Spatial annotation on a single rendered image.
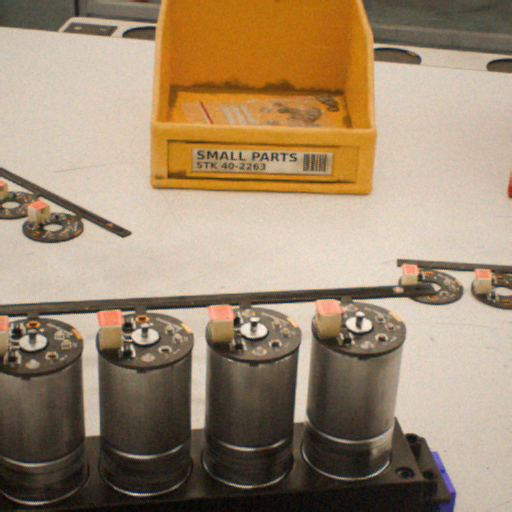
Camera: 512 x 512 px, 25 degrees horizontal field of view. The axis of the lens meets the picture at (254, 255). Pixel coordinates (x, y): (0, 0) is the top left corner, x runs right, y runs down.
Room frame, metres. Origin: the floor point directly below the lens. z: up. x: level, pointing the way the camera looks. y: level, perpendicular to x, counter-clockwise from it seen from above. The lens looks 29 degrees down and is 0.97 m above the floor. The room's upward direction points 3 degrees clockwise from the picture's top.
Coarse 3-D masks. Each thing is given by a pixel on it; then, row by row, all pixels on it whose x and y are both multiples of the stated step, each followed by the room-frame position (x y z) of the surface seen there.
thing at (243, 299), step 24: (336, 288) 0.27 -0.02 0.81; (360, 288) 0.27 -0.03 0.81; (384, 288) 0.27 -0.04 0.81; (408, 288) 0.28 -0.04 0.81; (432, 288) 0.28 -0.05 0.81; (0, 312) 0.25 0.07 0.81; (24, 312) 0.25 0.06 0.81; (48, 312) 0.25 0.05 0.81; (72, 312) 0.26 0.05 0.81; (96, 312) 0.26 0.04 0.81; (144, 312) 0.26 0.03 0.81
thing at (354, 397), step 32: (352, 320) 0.26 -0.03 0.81; (320, 352) 0.25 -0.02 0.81; (320, 384) 0.25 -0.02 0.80; (352, 384) 0.24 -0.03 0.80; (384, 384) 0.24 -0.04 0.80; (320, 416) 0.25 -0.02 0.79; (352, 416) 0.24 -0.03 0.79; (384, 416) 0.25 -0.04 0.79; (320, 448) 0.24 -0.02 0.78; (352, 448) 0.24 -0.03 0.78; (384, 448) 0.25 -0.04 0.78; (352, 480) 0.24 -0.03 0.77
